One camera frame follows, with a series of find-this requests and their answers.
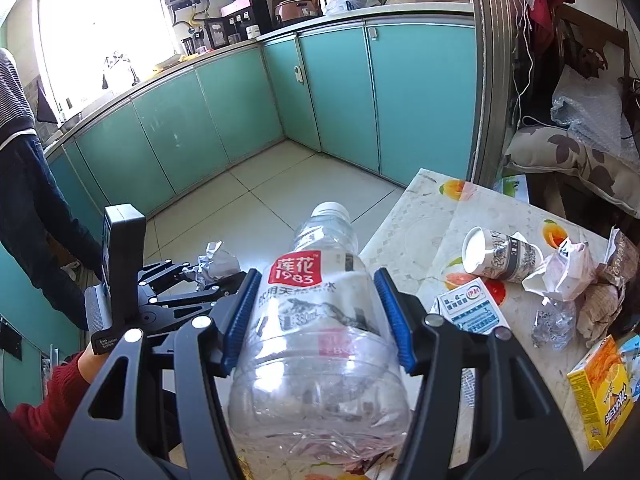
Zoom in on printed paper cup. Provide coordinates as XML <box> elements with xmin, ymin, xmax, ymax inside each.
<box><xmin>461</xmin><ymin>226</ymin><xmax>543</xmax><ymax>283</ymax></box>

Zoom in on red clothes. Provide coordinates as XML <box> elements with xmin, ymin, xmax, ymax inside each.
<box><xmin>522</xmin><ymin>0</ymin><xmax>576</xmax><ymax>56</ymax></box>

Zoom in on pink black water dispenser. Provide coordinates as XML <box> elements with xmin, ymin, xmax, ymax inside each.
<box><xmin>220</xmin><ymin>0</ymin><xmax>273</xmax><ymax>41</ymax></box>

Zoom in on brown rice cooker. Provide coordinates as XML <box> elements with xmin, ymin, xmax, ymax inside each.
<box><xmin>272</xmin><ymin>0</ymin><xmax>321</xmax><ymax>28</ymax></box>

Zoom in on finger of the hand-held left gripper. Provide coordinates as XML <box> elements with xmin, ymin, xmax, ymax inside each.
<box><xmin>149</xmin><ymin>271</ymin><xmax>249</xmax><ymax>322</ymax></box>
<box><xmin>137</xmin><ymin>259</ymin><xmax>203</xmax><ymax>287</ymax></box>

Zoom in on clear plastic wrapper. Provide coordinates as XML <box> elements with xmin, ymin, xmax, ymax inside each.
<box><xmin>530</xmin><ymin>300</ymin><xmax>581</xmax><ymax>348</ymax></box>

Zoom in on crumpled white paper bag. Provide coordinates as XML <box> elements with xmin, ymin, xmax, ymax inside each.
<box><xmin>522</xmin><ymin>237</ymin><xmax>598</xmax><ymax>302</ymax></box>

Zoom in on white green cardboard box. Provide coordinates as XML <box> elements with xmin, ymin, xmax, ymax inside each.
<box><xmin>492</xmin><ymin>174</ymin><xmax>531</xmax><ymax>204</ymax></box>

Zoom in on grey sliding door frame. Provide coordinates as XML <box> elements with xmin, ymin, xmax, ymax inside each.
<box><xmin>470</xmin><ymin>0</ymin><xmax>521</xmax><ymax>186</ymax></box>

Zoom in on silver wrapper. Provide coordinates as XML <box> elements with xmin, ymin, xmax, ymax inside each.
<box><xmin>192</xmin><ymin>241</ymin><xmax>241</xmax><ymax>291</ymax></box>

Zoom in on floral beige cushion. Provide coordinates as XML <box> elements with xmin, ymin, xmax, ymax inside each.
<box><xmin>502</xmin><ymin>125</ymin><xmax>640</xmax><ymax>203</ymax></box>

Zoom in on table with fruit-pattern cloth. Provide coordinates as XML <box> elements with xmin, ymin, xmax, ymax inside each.
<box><xmin>357</xmin><ymin>167</ymin><xmax>618</xmax><ymax>480</ymax></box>

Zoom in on white cable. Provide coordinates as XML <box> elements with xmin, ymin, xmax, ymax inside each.
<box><xmin>515</xmin><ymin>0</ymin><xmax>556</xmax><ymax>131</ymax></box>

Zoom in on teal kitchen cabinet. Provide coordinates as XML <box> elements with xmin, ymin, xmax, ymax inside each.
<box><xmin>0</xmin><ymin>12</ymin><xmax>478</xmax><ymax>401</ymax></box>

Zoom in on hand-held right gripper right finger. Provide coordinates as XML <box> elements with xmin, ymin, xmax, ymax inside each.
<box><xmin>374</xmin><ymin>267</ymin><xmax>585</xmax><ymax>480</ymax></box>

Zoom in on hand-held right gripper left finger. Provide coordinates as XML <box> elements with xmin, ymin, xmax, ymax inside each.
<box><xmin>55</xmin><ymin>270</ymin><xmax>261</xmax><ymax>480</ymax></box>

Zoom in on blue white packet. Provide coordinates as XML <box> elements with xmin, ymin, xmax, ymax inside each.
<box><xmin>617</xmin><ymin>335</ymin><xmax>640</xmax><ymax>401</ymax></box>

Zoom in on kitchen window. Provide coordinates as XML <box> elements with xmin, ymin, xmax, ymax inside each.
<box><xmin>37</xmin><ymin>0</ymin><xmax>183</xmax><ymax>106</ymax></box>

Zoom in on person's left forearm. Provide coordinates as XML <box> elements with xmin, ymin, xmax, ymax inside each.
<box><xmin>10</xmin><ymin>345</ymin><xmax>108</xmax><ymax>466</ymax></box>

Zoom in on yellow juice box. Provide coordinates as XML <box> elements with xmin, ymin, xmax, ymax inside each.
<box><xmin>567</xmin><ymin>335</ymin><xmax>635</xmax><ymax>453</ymax></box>

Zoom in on white green milk carton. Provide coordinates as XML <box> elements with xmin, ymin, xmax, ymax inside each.
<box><xmin>431</xmin><ymin>276</ymin><xmax>512</xmax><ymax>336</ymax></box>

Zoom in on crumpled brown paper bag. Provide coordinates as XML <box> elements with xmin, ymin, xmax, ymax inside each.
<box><xmin>576</xmin><ymin>280</ymin><xmax>628</xmax><ymax>347</ymax></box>

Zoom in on small black appliance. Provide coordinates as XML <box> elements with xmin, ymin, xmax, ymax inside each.
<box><xmin>204</xmin><ymin>16</ymin><xmax>231</xmax><ymax>50</ymax></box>

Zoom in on clear bubble wrap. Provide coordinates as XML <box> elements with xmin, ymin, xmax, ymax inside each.
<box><xmin>550</xmin><ymin>67</ymin><xmax>640</xmax><ymax>171</ymax></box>

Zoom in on brown wooden chair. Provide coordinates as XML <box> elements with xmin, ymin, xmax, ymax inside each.
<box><xmin>555</xmin><ymin>5</ymin><xmax>633</xmax><ymax>81</ymax></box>

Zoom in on brown printed snack bag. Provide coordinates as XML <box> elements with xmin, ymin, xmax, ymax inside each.
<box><xmin>597</xmin><ymin>227</ymin><xmax>640</xmax><ymax>286</ymax></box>

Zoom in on dark cloth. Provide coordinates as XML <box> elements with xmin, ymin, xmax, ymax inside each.
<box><xmin>35</xmin><ymin>80</ymin><xmax>58</xmax><ymax>123</ymax></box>

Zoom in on white blue plastic bag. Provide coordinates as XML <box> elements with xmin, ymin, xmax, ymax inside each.
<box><xmin>322</xmin><ymin>0</ymin><xmax>373</xmax><ymax>16</ymax></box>

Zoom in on clear plastic water bottle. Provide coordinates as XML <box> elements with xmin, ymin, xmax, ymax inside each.
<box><xmin>227</xmin><ymin>201</ymin><xmax>413</xmax><ymax>463</ymax></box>

